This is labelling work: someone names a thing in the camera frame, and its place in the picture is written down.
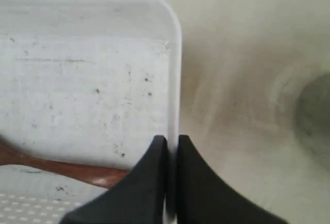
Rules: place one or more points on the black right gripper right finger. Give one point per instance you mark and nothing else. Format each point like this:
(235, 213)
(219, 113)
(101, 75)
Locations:
(203, 197)

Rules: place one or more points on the white perforated plastic basket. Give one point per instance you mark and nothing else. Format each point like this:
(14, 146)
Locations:
(89, 81)

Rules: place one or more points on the reddish brown wooden spoon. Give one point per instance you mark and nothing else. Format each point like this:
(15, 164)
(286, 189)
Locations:
(94, 175)

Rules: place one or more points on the shiny steel cup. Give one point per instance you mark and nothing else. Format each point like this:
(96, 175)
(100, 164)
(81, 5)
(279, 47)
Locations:
(311, 119)

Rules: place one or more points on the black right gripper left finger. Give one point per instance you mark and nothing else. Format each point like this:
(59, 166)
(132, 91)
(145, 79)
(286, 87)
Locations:
(138, 198)

